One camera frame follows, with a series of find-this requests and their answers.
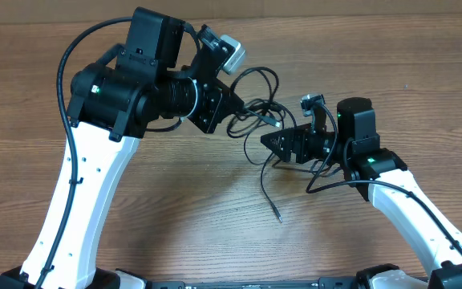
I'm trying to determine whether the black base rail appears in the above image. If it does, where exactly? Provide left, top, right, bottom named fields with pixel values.
left=114, top=263, right=431, bottom=289

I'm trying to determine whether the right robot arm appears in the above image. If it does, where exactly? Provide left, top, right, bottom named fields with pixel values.
left=261, top=95, right=462, bottom=288

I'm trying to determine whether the short black USB cable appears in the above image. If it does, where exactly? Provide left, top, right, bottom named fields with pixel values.
left=242, top=116, right=284, bottom=224

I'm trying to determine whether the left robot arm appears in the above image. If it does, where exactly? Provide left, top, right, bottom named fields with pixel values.
left=0, top=7, right=245, bottom=289

